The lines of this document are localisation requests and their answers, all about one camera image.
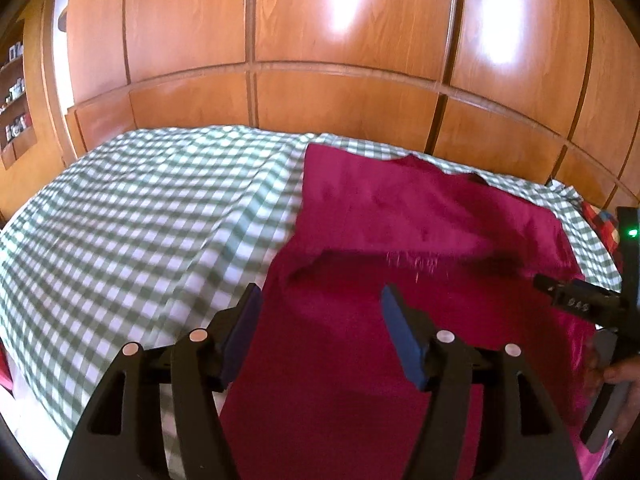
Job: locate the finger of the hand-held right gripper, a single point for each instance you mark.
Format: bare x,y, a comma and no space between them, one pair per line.
575,297

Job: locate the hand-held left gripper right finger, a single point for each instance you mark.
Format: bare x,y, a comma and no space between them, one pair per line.
405,345

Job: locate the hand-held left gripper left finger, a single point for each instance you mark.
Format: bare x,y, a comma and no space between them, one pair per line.
240,340

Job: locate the dark red garment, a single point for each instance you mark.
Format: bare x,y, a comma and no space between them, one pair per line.
390,220

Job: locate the person's right hand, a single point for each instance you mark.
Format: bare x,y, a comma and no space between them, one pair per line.
622,374

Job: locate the red blue plaid pillow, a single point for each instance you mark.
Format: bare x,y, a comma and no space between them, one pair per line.
602,222

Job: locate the green white checked bed sheet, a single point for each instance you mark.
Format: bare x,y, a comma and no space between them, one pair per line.
140,220

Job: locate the pink cloth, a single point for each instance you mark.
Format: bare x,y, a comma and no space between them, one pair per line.
4,370

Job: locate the wooden panelled wardrobe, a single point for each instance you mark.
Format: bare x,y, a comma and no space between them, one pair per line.
340,45

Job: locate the small items on shelf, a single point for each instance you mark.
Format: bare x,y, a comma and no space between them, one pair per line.
15,90

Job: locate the wooden wall shelf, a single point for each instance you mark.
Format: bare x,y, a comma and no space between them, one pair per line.
17,110

